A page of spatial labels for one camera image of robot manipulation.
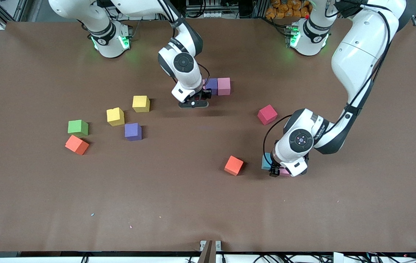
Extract blue-violet foam cube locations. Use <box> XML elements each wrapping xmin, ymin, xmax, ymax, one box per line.
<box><xmin>124</xmin><ymin>123</ymin><xmax>143</xmax><ymax>141</ymax></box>
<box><xmin>206</xmin><ymin>78</ymin><xmax>219</xmax><ymax>96</ymax></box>

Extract cyan foam cube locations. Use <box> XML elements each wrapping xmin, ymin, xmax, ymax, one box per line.
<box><xmin>261</xmin><ymin>153</ymin><xmax>275</xmax><ymax>171</ymax></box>

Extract yellow foam cube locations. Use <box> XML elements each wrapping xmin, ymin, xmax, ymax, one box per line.
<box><xmin>132</xmin><ymin>95</ymin><xmax>150</xmax><ymax>113</ymax></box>
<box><xmin>106</xmin><ymin>107</ymin><xmax>125</xmax><ymax>127</ymax></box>

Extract orange foam cube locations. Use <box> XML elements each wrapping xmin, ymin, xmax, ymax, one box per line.
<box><xmin>65</xmin><ymin>135</ymin><xmax>89</xmax><ymax>156</ymax></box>
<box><xmin>224</xmin><ymin>156</ymin><xmax>244</xmax><ymax>176</ymax></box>

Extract crimson foam cube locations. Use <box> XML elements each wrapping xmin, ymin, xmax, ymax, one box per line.
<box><xmin>257</xmin><ymin>104</ymin><xmax>278</xmax><ymax>126</ymax></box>

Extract brown paper table cover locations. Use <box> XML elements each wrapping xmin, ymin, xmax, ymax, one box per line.
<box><xmin>0</xmin><ymin>18</ymin><xmax>416</xmax><ymax>253</ymax></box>

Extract metal equipment rack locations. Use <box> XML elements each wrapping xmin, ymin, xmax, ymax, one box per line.
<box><xmin>184</xmin><ymin>0</ymin><xmax>267</xmax><ymax>19</ymax></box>

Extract orange bag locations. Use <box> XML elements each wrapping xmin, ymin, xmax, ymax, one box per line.
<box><xmin>265</xmin><ymin>0</ymin><xmax>312</xmax><ymax>19</ymax></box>

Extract green foam cube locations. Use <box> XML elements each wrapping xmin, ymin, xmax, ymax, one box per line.
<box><xmin>68</xmin><ymin>120</ymin><xmax>89</xmax><ymax>137</ymax></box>

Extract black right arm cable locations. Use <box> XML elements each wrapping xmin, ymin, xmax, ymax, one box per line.
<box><xmin>159</xmin><ymin>0</ymin><xmax>211</xmax><ymax>92</ymax></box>

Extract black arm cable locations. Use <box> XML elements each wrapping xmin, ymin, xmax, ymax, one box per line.
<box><xmin>159</xmin><ymin>0</ymin><xmax>211</xmax><ymax>92</ymax></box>
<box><xmin>263</xmin><ymin>0</ymin><xmax>393</xmax><ymax>168</ymax></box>

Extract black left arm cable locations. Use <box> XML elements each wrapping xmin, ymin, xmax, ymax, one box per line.
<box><xmin>263</xmin><ymin>0</ymin><xmax>393</xmax><ymax>168</ymax></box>

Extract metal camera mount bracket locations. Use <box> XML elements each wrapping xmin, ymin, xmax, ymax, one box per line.
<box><xmin>198</xmin><ymin>240</ymin><xmax>222</xmax><ymax>263</ymax></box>

